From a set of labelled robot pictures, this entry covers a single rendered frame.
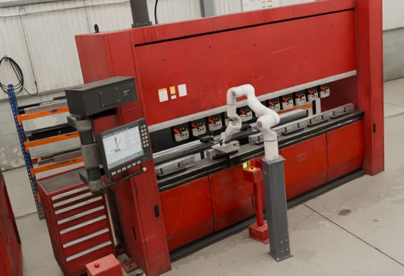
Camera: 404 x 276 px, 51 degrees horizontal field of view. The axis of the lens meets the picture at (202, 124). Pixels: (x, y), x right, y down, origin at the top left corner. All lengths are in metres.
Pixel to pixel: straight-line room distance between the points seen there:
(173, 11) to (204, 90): 4.50
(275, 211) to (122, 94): 1.77
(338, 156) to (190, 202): 2.14
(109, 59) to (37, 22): 4.64
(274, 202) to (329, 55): 2.13
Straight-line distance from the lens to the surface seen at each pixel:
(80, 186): 4.11
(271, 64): 4.77
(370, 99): 5.74
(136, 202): 3.94
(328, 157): 5.48
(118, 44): 3.63
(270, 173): 3.92
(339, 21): 5.50
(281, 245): 4.27
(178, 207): 4.28
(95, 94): 3.25
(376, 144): 5.98
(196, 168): 4.28
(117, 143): 3.37
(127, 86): 3.41
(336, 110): 5.62
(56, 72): 8.20
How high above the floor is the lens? 2.42
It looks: 15 degrees down
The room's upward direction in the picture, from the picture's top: 7 degrees counter-clockwise
